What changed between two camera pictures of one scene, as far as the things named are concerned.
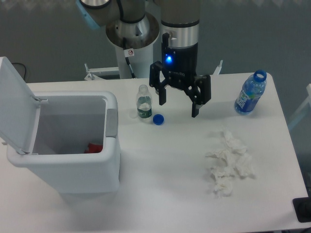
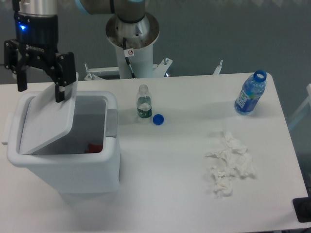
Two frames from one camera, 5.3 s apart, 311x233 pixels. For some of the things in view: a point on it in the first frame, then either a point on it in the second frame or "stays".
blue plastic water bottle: (251, 91) stays
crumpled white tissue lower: (223, 185) stays
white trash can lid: (19, 110) -> (46, 121)
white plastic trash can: (76, 141) stays
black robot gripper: (181, 63) -> (37, 39)
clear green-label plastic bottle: (144, 102) stays
